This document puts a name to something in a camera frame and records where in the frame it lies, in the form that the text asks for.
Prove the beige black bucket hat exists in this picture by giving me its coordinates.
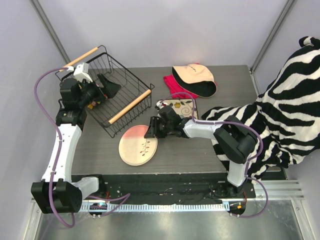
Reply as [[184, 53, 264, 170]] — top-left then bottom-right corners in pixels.
[[171, 63, 217, 98]]

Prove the zebra striped blanket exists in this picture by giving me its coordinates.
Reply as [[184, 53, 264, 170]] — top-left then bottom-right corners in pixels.
[[201, 36, 320, 179]]

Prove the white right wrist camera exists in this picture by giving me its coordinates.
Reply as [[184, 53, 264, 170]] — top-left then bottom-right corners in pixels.
[[155, 100, 167, 111]]

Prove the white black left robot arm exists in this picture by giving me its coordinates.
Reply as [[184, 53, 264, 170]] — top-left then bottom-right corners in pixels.
[[30, 78, 107, 214]]

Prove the black wire dish rack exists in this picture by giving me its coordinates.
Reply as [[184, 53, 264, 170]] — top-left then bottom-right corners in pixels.
[[55, 45, 154, 138]]

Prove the red folded cloth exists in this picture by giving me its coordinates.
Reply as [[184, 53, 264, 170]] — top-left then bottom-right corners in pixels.
[[163, 63, 201, 99]]

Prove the grey slotted cable duct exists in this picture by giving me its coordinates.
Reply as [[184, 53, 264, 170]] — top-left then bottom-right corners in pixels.
[[79, 202, 230, 213]]

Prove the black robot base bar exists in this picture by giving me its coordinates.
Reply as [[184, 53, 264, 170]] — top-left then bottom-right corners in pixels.
[[72, 172, 258, 204]]

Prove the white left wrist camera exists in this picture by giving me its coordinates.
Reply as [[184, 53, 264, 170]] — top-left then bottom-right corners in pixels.
[[67, 62, 93, 83]]

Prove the cream flower square plate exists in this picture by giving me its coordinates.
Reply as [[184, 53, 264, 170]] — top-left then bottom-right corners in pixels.
[[163, 98, 198, 119]]

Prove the cream round plate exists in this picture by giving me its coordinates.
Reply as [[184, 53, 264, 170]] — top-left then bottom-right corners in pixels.
[[118, 125, 158, 166]]

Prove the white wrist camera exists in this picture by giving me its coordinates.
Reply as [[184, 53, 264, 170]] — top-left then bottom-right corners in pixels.
[[67, 62, 93, 83], [155, 100, 167, 111]]

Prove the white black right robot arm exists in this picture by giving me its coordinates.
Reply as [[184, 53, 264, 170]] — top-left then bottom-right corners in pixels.
[[144, 105, 263, 198]]

